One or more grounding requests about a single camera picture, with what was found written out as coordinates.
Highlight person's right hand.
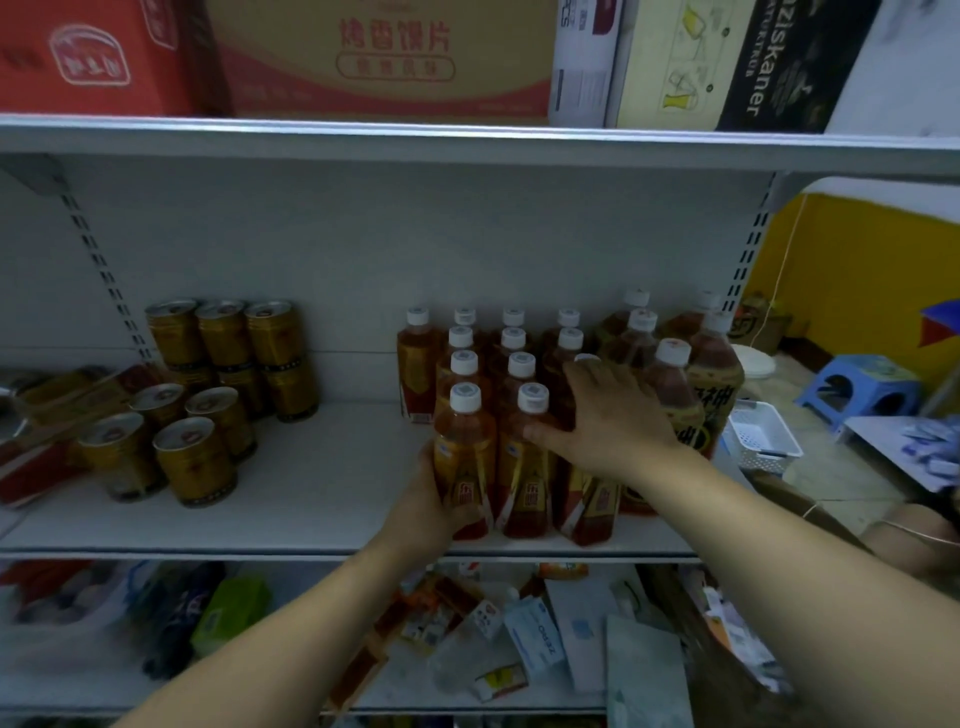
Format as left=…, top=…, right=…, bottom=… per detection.
left=522, top=360, right=681, bottom=488

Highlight person's left hand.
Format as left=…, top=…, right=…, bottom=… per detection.
left=378, top=442, right=486, bottom=561

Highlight amber tea bottle white cap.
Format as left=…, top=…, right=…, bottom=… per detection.
left=558, top=448, right=624, bottom=548
left=432, top=381, right=500, bottom=543

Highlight person's left forearm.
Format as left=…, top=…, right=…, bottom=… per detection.
left=112, top=541, right=432, bottom=728

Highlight person's right forearm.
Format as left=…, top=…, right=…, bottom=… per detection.
left=624, top=448, right=960, bottom=728

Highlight group of small tea bottles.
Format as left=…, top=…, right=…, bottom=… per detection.
left=396, top=303, right=603, bottom=541

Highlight orange packets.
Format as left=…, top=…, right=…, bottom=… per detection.
left=373, top=572, right=483, bottom=655

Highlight small white tag box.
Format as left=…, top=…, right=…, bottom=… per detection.
left=468, top=600, right=506, bottom=640

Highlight large dark tea bottle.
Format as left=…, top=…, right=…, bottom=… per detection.
left=686, top=309, right=746, bottom=460
left=594, top=288, right=652, bottom=339
left=663, top=290, right=725, bottom=340
left=621, top=338, right=710, bottom=519
left=598, top=308, right=663, bottom=376

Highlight white box blue print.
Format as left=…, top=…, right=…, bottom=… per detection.
left=502, top=596, right=568, bottom=684

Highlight white metal shelf unit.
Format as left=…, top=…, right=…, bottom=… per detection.
left=0, top=112, right=960, bottom=728

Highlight small yellow white packet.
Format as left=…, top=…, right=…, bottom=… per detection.
left=470, top=663, right=531, bottom=704

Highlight plain white box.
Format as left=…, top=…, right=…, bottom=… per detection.
left=543, top=577, right=625, bottom=696

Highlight white plastic basket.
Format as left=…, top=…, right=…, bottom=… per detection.
left=723, top=399, right=805, bottom=475

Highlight white round lid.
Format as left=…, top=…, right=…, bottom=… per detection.
left=731, top=343, right=778, bottom=385

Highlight pale green box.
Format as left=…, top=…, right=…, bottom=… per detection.
left=603, top=615, right=696, bottom=728

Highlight brown cardboard box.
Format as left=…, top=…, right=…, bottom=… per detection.
left=727, top=294, right=795, bottom=357

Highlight green packet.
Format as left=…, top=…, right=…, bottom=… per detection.
left=189, top=576, right=273, bottom=660

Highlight group of gold cans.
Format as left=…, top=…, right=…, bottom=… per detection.
left=77, top=297, right=322, bottom=510

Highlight pile of paper packets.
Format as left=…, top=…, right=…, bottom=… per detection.
left=699, top=585, right=790, bottom=695

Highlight dark blue bottle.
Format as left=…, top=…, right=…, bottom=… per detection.
left=141, top=562, right=226, bottom=681

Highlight blue plastic stool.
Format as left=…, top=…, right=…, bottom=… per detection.
left=793, top=354, right=924, bottom=436

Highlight white board with blue packets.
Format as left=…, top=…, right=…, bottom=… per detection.
left=843, top=414, right=960, bottom=495

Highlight white cardboard box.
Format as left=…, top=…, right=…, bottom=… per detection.
left=547, top=0, right=627, bottom=129

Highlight tan and red cardboard box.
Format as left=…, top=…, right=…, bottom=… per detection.
left=191, top=0, right=560, bottom=126

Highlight cream and black cardboard box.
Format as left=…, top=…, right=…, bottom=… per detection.
left=604, top=0, right=885, bottom=135

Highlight clear plastic bag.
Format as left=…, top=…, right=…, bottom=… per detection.
left=0, top=561, right=155, bottom=680

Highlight red and gold packages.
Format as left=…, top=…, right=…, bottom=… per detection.
left=0, top=363, right=162, bottom=510

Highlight thin white cable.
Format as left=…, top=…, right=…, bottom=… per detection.
left=750, top=193, right=811, bottom=354

